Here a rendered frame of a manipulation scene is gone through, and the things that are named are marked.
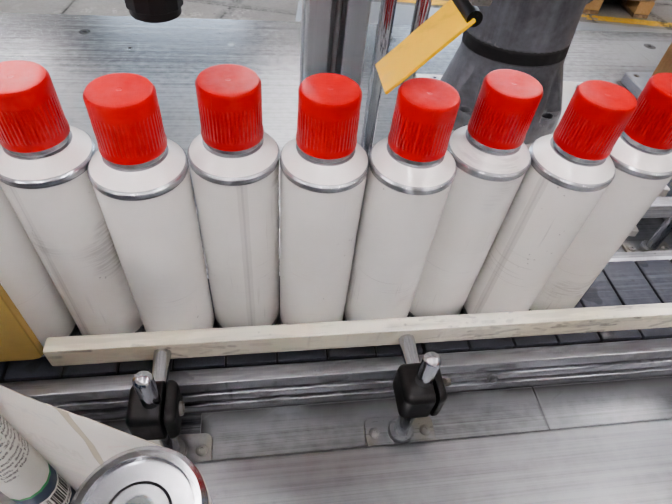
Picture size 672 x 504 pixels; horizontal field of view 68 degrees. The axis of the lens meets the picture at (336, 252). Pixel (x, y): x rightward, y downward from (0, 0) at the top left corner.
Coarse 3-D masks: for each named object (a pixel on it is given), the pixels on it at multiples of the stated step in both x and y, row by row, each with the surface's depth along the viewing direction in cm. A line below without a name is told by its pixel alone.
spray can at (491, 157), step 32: (480, 96) 28; (512, 96) 27; (480, 128) 29; (512, 128) 28; (480, 160) 29; (512, 160) 29; (480, 192) 30; (512, 192) 31; (448, 224) 33; (480, 224) 32; (448, 256) 35; (480, 256) 35; (448, 288) 37
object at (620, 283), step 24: (624, 264) 48; (648, 264) 48; (600, 288) 45; (624, 288) 46; (648, 288) 46; (528, 336) 41; (552, 336) 41; (576, 336) 42; (600, 336) 42; (624, 336) 42; (648, 336) 42; (24, 360) 36; (192, 360) 37; (216, 360) 37; (240, 360) 38; (264, 360) 38; (288, 360) 38; (312, 360) 38
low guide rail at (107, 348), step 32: (384, 320) 37; (416, 320) 37; (448, 320) 37; (480, 320) 38; (512, 320) 38; (544, 320) 38; (576, 320) 38; (608, 320) 39; (640, 320) 40; (64, 352) 33; (96, 352) 34; (128, 352) 34; (192, 352) 35; (224, 352) 36; (256, 352) 36
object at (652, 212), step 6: (660, 198) 42; (666, 198) 42; (654, 204) 41; (660, 204) 41; (666, 204) 41; (648, 210) 41; (654, 210) 41; (660, 210) 41; (666, 210) 41; (648, 216) 42; (654, 216) 42; (660, 216) 42; (666, 216) 42; (198, 222) 36
